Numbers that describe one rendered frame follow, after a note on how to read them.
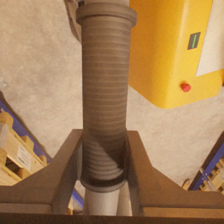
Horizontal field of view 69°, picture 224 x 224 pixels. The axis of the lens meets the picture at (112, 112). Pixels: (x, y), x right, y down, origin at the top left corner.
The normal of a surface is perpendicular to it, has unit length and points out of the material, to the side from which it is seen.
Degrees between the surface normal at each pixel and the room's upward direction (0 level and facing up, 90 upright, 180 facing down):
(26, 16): 0
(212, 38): 0
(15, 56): 0
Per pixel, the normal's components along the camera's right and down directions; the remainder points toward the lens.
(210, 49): 0.26, 0.68
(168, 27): -0.49, 0.67
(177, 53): 0.02, 0.72
